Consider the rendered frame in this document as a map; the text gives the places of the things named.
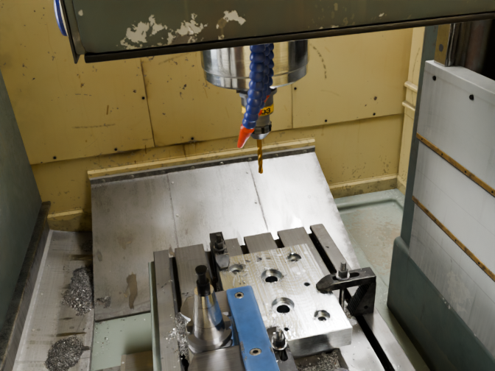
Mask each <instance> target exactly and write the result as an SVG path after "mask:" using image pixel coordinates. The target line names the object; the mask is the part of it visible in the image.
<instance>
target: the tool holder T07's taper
mask: <svg viewBox="0 0 495 371"><path fill-rule="evenodd" d="M210 289H211V290H210V292H209V293H208V294H199V293H198V292H197V287H195V289H194V306H193V323H192V331H193V334H194V335H195V336H196V337H197V338H198V339H202V340H212V339H216V338H218V337H219V336H221V335H222V334H223V332H224V330H225V322H224V319H223V317H222V313H221V310H220V306H219V303H218V301H217V297H216V295H215V291H214V287H213V286H212V285H211V284H210Z"/></svg>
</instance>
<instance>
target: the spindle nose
mask: <svg viewBox="0 0 495 371"><path fill-rule="evenodd" d="M273 45H274V49H273V50H272V51H273V53H274V58H273V59H272V60H273V62H274V67H273V72H274V75H273V76H272V79H273V85H271V86H270V88H279V87H282V86H285V85H290V84H292V83H294V82H297V81H299V80H301V79H302V78H303V77H304V76H305V75H306V74H307V73H308V62H309V39H308V40H294V41H287V42H280V43H274V44H273ZM250 53H251V51H250V46H240V47H233V48H227V49H213V50H206V51H200V58H201V66H202V68H203V73H204V78H205V79H206V80H207V81H208V82H209V83H211V84H212V85H215V86H217V87H220V88H226V89H231V90H241V91H249V86H248V84H249V82H250V81H251V79H250V78H249V74H250V72H251V70H250V67H249V66H250V63H251V62H252V61H250Z"/></svg>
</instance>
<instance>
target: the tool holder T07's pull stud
mask: <svg viewBox="0 0 495 371"><path fill-rule="evenodd" d="M195 272H196V273H197V274H198V279H197V281H196V284H197V292H198V293H199V294H208V293H209V292H210V290H211V289H210V282H209V279H208V278H207V277H206V273H207V267H206V266H205V265H199V266H197V267H196V268H195Z"/></svg>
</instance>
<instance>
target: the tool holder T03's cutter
mask: <svg viewBox="0 0 495 371"><path fill-rule="evenodd" d="M256 143H257V148H258V151H257V155H258V165H259V173H260V174H262V173H263V160H262V149H261V148H262V140H261V139H256Z"/></svg>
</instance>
